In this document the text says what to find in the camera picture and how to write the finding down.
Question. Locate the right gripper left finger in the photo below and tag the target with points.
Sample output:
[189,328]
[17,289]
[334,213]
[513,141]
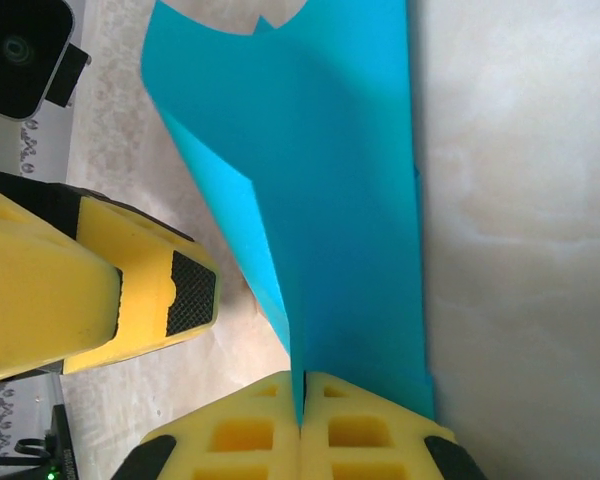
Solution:
[240,440]

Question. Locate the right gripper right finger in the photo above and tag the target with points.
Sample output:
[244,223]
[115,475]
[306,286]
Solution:
[370,440]

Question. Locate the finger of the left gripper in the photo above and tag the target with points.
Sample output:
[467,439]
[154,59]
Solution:
[150,260]
[40,290]

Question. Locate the teal cloth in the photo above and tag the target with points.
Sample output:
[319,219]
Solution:
[330,150]

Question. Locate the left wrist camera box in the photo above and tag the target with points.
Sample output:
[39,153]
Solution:
[15,50]

